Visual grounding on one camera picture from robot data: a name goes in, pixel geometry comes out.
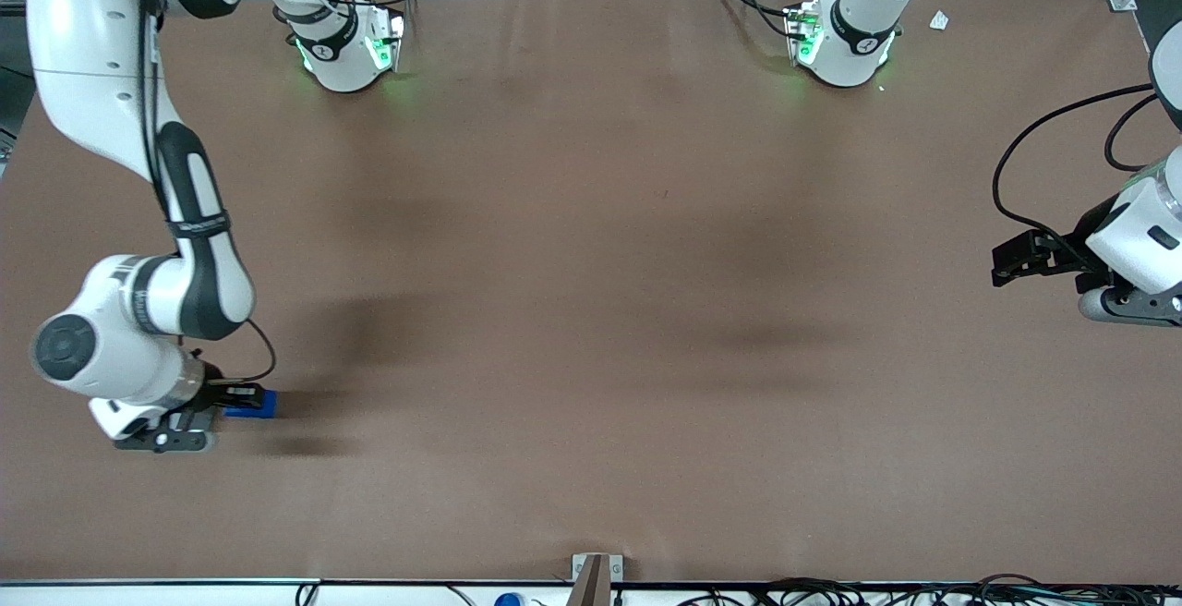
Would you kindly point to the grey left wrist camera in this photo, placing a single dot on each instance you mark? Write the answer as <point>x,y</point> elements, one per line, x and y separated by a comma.
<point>1122,307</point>

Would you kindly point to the white paper scrap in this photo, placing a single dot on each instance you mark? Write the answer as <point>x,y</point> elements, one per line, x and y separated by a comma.
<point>939,21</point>

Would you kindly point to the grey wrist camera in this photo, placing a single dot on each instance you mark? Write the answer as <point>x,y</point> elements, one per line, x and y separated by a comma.
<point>1122,307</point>
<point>175,441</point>

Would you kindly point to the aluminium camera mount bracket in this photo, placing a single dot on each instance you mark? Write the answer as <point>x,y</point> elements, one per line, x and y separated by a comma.
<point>596,578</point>

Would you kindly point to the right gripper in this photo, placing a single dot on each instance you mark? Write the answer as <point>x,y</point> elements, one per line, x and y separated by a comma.
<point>214,393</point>

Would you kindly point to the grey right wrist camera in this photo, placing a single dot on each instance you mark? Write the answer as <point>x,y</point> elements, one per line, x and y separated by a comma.
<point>175,441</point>

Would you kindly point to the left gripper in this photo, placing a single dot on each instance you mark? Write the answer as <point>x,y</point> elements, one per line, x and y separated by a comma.
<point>1088,235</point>

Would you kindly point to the blue round cap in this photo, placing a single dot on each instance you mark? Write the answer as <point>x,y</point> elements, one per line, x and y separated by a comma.
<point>508,600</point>

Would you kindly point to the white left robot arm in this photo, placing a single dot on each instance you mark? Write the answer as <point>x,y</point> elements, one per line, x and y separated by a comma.
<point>854,38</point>

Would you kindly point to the blue plastic part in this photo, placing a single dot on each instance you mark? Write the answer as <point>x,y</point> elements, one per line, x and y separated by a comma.
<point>254,409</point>

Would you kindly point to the brown table cover sheet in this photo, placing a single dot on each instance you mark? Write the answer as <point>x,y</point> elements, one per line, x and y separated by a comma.
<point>591,310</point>

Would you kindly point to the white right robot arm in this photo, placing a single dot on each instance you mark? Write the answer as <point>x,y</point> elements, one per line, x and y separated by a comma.
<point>102,79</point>

